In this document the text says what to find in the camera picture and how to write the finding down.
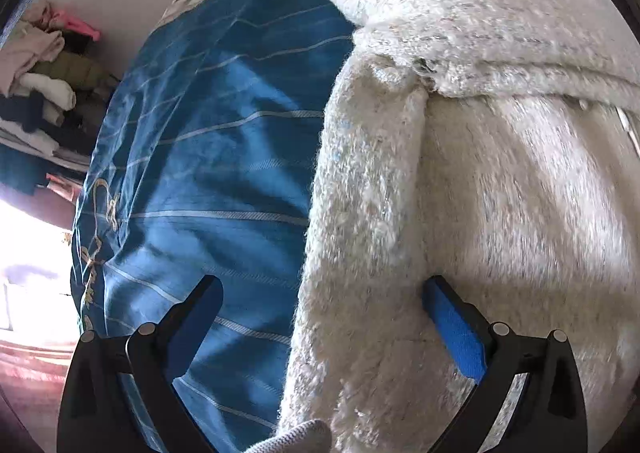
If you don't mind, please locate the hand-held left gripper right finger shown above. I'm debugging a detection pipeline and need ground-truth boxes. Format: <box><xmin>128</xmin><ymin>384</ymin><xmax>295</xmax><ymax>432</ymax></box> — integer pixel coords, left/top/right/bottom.
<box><xmin>421</xmin><ymin>275</ymin><xmax>589</xmax><ymax>453</ymax></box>

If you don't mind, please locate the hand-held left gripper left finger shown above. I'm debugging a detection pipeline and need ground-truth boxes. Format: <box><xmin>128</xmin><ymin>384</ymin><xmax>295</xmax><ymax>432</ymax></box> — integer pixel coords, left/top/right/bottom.
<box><xmin>56</xmin><ymin>275</ymin><xmax>224</xmax><ymax>453</ymax></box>

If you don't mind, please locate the white fluffy coat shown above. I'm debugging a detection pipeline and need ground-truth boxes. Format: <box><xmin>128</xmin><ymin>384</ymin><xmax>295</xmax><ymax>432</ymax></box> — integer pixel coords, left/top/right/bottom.
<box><xmin>257</xmin><ymin>0</ymin><xmax>640</xmax><ymax>453</ymax></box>

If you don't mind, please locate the pile of clothes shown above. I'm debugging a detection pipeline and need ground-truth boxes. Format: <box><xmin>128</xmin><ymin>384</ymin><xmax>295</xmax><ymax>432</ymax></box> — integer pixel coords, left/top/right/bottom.
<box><xmin>0</xmin><ymin>0</ymin><xmax>121</xmax><ymax>196</ymax></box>

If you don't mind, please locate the blue striped bed sheet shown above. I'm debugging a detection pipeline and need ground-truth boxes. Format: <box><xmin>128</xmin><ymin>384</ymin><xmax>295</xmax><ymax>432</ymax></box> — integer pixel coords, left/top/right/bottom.
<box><xmin>69</xmin><ymin>0</ymin><xmax>358</xmax><ymax>453</ymax></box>

